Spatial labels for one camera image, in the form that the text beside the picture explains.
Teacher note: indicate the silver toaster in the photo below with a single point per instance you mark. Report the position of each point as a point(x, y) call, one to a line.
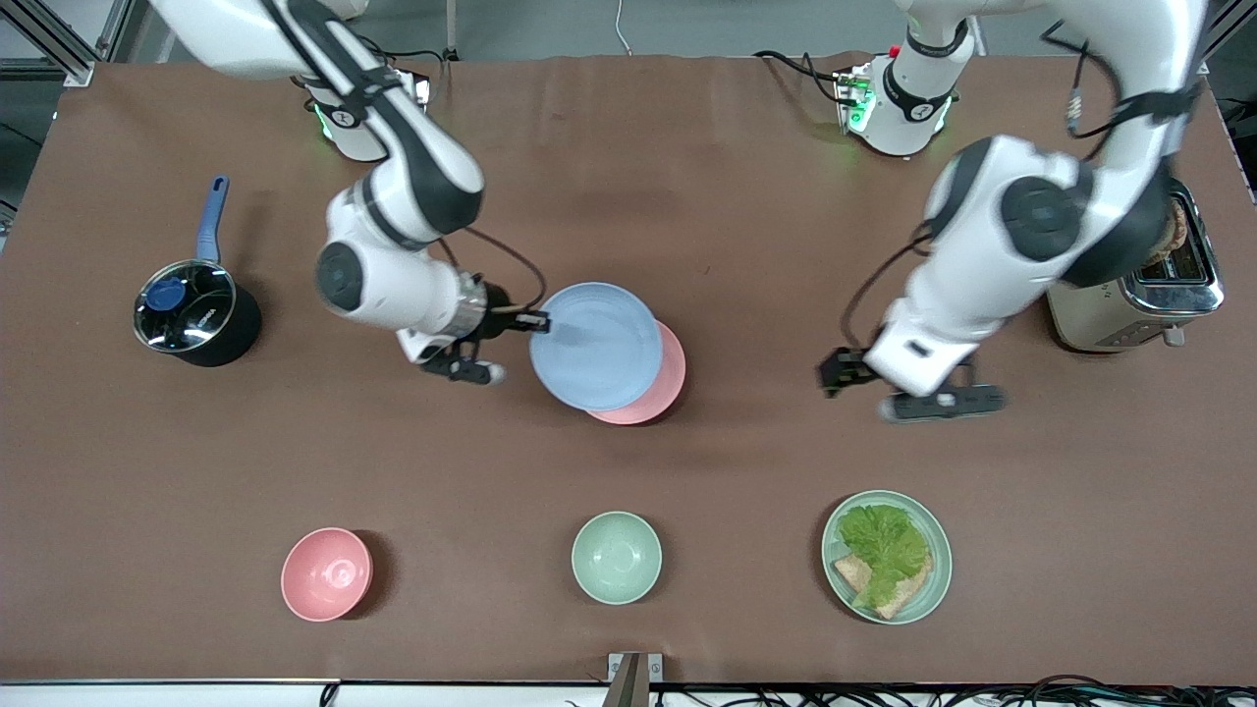
point(1159, 304)

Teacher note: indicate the blue plate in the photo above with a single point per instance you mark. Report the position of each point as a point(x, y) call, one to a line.
point(599, 349)

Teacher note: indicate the brown toast slice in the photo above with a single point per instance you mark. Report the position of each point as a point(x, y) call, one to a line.
point(1171, 236)

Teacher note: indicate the pink bowl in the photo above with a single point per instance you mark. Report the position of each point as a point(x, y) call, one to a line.
point(326, 574)

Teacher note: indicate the glass lid with blue knob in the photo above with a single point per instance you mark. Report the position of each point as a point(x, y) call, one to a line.
point(185, 304)

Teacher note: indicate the pink plate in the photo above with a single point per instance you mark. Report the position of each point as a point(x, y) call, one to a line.
point(658, 393)

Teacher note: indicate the green bowl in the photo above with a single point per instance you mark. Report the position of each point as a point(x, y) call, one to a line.
point(617, 557)

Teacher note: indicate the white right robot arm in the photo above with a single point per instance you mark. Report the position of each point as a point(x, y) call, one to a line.
point(393, 196)

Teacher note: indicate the green lettuce leaf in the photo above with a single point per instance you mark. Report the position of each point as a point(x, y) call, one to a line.
point(884, 550)

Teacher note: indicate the green plate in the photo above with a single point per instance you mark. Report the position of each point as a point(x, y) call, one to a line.
point(938, 589)

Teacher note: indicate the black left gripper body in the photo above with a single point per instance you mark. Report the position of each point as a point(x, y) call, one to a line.
point(842, 370)

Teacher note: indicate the aluminium frame profile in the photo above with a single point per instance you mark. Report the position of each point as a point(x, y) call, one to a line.
point(1232, 29)
point(59, 44)

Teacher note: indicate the grey metal camera bracket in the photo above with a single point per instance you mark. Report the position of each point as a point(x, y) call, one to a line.
point(633, 678)

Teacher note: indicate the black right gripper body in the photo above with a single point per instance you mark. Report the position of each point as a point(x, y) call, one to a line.
point(498, 303)

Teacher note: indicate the brown bread slice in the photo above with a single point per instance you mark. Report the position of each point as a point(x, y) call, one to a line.
point(908, 594)

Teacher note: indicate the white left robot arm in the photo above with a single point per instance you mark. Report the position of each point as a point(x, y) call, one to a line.
point(1011, 236)

